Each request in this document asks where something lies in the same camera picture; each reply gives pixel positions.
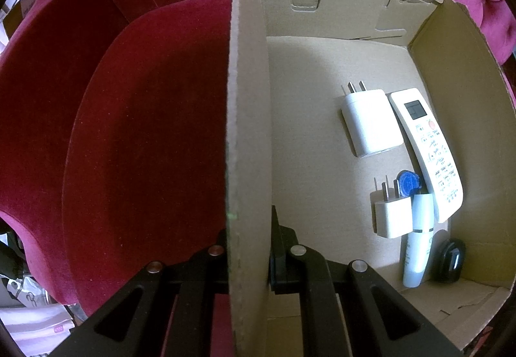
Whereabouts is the light blue cosmetic bottle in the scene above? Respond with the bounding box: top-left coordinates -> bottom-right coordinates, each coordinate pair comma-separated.
402,194 -> 435,288

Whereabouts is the black round lens cap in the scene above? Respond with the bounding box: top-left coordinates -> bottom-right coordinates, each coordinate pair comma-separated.
432,238 -> 466,283

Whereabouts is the small white charger plug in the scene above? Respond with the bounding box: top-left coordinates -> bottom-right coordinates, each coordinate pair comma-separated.
374,179 -> 413,239

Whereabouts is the blue key fob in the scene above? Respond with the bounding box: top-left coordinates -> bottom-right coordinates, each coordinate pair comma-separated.
396,170 -> 422,197

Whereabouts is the white remote control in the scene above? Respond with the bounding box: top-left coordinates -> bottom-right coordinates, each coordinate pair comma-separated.
388,88 -> 463,223

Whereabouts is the large white charger plug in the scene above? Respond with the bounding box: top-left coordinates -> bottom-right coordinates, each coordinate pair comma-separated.
341,81 -> 403,158

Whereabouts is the cardboard box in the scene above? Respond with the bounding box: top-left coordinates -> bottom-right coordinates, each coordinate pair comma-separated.
226,0 -> 515,356

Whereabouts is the red velvet tufted armchair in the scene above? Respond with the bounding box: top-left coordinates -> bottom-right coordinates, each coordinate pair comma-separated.
1,0 -> 511,314

